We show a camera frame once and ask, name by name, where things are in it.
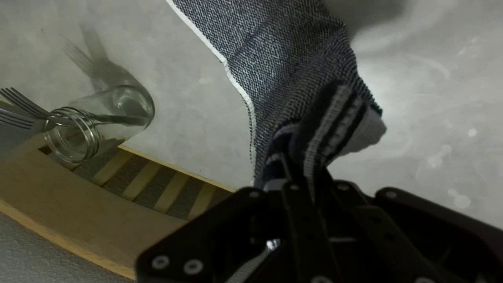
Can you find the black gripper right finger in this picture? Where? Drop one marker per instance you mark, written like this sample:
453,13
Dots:
419,241

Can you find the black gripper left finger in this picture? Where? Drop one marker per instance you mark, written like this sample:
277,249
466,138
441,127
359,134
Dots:
230,241

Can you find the blue striped towel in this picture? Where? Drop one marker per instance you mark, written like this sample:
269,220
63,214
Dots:
283,63

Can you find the clear glass jar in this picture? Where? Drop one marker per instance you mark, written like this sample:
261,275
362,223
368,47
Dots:
104,112

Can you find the wooden slat-back chair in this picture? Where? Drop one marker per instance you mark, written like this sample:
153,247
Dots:
52,198

